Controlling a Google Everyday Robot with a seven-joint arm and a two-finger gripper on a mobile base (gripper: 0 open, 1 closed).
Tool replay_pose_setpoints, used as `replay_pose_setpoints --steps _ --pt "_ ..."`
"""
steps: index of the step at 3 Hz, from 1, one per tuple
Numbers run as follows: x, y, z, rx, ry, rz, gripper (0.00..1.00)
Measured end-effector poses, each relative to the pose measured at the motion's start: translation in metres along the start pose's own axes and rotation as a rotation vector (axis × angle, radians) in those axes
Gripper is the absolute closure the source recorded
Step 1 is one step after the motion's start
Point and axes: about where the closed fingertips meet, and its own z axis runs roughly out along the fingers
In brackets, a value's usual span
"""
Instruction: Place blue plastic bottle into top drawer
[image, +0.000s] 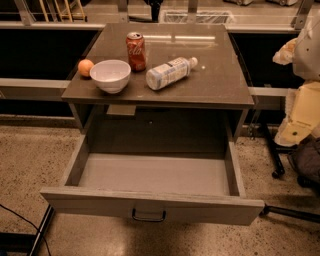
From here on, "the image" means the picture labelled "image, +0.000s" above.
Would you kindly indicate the clear blue-label plastic bottle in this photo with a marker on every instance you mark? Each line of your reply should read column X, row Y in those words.
column 163, row 75

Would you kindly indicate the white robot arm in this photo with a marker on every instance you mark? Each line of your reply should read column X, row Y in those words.
column 302, row 106

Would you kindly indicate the grey drawer cabinet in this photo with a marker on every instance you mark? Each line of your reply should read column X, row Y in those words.
column 161, row 89

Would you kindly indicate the open grey top drawer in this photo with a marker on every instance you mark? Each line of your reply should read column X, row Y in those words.
column 195, row 180

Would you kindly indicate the white ceramic bowl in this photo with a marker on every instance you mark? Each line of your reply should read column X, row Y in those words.
column 111, row 76

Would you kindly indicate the red cola can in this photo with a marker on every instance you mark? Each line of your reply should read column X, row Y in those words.
column 136, row 51

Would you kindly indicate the orange fruit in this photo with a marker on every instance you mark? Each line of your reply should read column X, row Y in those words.
column 84, row 67

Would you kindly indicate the white floor vent grate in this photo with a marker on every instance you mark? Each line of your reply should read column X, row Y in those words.
column 201, row 17

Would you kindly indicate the black wheeled stand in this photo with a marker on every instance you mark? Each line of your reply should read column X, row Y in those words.
column 277, row 173

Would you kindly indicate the wooden chair legs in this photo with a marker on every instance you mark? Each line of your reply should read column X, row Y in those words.
column 62, row 10

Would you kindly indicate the black floor stand base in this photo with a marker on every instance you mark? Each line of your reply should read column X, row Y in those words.
column 27, row 244

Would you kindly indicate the black drawer handle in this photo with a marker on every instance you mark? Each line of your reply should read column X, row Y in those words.
column 148, row 217

